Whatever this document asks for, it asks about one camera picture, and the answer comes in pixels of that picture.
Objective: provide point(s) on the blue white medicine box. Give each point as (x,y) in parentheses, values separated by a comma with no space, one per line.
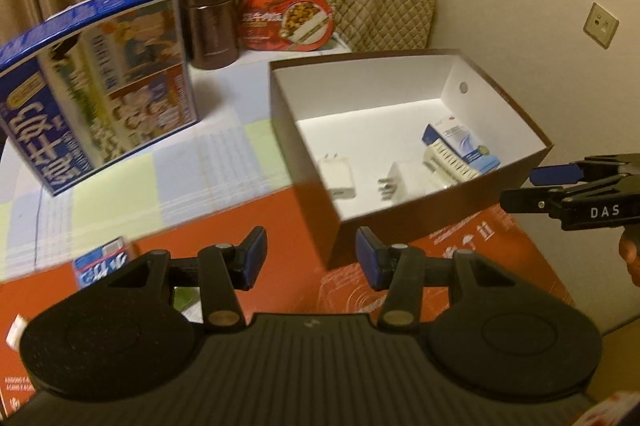
(462,141)

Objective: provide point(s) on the blue clear plastic case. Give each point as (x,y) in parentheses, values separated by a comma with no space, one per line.
(100,262)

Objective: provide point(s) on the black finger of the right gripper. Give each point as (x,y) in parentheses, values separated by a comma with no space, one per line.
(556,175)
(536,200)

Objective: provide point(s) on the pastel checked tablecloth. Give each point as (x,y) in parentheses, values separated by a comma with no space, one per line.
(228,158)

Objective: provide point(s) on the brown open storage box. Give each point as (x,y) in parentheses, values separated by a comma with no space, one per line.
(373,108)

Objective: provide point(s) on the white plug adapter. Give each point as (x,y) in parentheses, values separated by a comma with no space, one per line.
(407,180)

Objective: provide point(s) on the blue milk carton box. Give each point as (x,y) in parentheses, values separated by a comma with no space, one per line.
(94,84)

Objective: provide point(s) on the white cube charger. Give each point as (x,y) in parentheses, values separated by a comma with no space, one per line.
(336,175)

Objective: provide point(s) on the person right hand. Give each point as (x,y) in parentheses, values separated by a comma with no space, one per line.
(630,254)

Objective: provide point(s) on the red Motul cardboard sheet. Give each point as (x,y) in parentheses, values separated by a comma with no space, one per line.
(293,279)

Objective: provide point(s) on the green white spray box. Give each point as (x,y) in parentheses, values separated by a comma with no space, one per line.
(187,300)

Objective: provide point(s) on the red instant meal bowl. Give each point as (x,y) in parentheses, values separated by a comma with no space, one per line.
(285,25)

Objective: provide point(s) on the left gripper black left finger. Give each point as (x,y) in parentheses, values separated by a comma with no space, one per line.
(224,269)

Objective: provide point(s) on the brown thermos jar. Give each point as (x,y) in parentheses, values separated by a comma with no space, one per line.
(209,32)

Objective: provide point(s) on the small white pill bottle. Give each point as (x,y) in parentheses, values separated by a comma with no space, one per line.
(16,330)

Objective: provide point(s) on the white comb rack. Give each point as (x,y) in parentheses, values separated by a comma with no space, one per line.
(448,169)

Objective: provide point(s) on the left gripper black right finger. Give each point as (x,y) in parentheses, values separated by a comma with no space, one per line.
(397,269)

